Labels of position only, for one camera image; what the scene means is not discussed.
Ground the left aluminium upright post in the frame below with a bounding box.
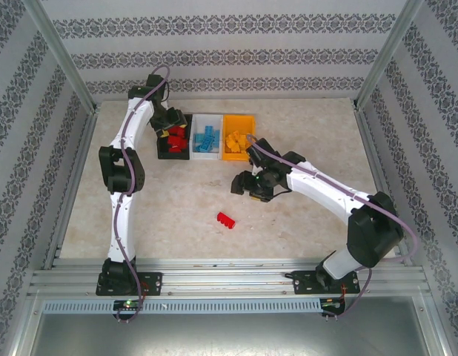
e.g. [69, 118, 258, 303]
[23, 0, 100, 112]

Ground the aluminium upright post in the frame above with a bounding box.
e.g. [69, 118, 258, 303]
[354, 0, 425, 109]
[23, 0, 100, 112]

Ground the aluminium side rail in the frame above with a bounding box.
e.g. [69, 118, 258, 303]
[354, 105, 415, 266]
[42, 105, 100, 270]

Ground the white plastic bin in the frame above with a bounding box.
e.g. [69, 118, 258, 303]
[190, 113, 225, 161]

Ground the grey metal sheet panel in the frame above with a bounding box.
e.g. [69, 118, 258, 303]
[28, 296, 447, 356]

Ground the right aluminium side rail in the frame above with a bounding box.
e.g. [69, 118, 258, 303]
[354, 105, 415, 266]

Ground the slotted grey cable duct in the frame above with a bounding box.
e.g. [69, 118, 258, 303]
[42, 298, 325, 315]

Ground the black plastic bin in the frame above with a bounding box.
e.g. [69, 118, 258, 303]
[156, 113, 194, 161]

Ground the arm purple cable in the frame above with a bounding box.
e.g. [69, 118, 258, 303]
[246, 133, 419, 323]
[113, 65, 171, 324]

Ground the yellow plastic bin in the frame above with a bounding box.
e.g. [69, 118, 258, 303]
[221, 113, 257, 162]

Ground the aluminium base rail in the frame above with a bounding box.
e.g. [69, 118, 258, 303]
[27, 258, 428, 300]

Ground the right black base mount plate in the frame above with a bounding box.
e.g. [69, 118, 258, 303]
[293, 269, 360, 297]

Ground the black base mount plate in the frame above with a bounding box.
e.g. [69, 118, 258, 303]
[293, 269, 360, 297]
[95, 271, 164, 297]

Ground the red comb-shaped lego piece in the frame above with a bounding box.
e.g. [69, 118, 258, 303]
[216, 211, 236, 229]

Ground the left controller board green light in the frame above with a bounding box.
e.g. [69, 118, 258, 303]
[113, 298, 145, 312]

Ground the right aluminium upright post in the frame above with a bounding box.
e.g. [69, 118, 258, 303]
[354, 0, 425, 109]

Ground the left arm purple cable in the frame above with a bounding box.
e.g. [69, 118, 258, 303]
[113, 65, 171, 324]

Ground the left aluminium side rail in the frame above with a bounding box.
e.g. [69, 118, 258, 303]
[42, 105, 100, 270]

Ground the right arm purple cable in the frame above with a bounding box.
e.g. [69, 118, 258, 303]
[246, 133, 419, 323]

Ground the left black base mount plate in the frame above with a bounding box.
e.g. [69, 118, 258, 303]
[95, 271, 164, 297]

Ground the right controller board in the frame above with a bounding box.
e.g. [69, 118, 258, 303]
[320, 298, 347, 312]

